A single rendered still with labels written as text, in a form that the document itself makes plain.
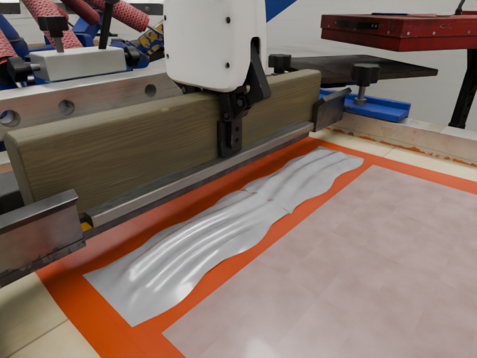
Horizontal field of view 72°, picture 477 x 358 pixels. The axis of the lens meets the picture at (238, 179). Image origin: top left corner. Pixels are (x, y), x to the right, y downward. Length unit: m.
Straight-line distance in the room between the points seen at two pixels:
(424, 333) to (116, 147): 0.25
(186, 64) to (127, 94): 0.23
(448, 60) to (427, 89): 0.19
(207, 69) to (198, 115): 0.04
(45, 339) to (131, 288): 0.06
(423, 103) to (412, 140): 1.82
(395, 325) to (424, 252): 0.09
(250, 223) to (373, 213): 0.13
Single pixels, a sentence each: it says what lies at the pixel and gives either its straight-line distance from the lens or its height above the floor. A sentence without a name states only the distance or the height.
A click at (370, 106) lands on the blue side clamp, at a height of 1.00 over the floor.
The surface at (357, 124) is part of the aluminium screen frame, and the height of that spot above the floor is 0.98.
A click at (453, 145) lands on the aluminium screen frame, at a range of 0.53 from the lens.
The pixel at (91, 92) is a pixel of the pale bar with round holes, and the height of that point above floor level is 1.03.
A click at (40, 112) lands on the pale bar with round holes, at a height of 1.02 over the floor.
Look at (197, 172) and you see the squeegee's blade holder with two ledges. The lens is 0.32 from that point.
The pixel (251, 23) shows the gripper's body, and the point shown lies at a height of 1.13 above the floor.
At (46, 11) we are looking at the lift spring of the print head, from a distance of 0.84.
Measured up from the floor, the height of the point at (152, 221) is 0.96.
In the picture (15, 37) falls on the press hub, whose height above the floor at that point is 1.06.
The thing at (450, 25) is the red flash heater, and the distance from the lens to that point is 1.28.
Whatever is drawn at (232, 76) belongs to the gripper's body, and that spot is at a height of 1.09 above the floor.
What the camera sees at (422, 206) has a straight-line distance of 0.40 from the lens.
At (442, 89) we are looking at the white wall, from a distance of 2.32.
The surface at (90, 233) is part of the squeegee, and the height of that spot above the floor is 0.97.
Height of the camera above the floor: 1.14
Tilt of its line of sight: 28 degrees down
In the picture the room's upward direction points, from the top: straight up
